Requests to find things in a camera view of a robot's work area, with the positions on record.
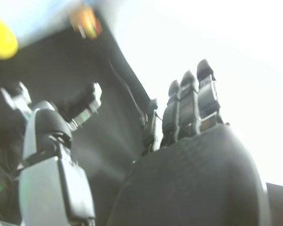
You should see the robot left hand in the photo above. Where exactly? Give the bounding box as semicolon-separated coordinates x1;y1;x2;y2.
0;58;272;226

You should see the yellow foam ball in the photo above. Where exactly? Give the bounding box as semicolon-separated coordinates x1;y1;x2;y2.
0;18;19;60

